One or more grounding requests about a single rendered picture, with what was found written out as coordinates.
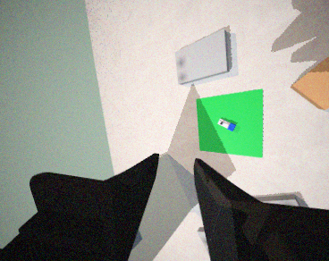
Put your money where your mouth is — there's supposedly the green square marking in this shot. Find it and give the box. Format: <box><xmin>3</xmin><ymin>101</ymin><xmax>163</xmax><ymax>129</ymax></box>
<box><xmin>196</xmin><ymin>89</ymin><xmax>263</xmax><ymax>157</ymax></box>

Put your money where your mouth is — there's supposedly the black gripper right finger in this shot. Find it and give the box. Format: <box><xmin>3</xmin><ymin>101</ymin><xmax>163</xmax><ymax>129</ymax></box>
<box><xmin>194</xmin><ymin>158</ymin><xmax>329</xmax><ymax>261</ymax></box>

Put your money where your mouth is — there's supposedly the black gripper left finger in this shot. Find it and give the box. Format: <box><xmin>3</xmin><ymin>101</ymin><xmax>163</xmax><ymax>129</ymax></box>
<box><xmin>30</xmin><ymin>153</ymin><xmax>159</xmax><ymax>261</ymax></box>

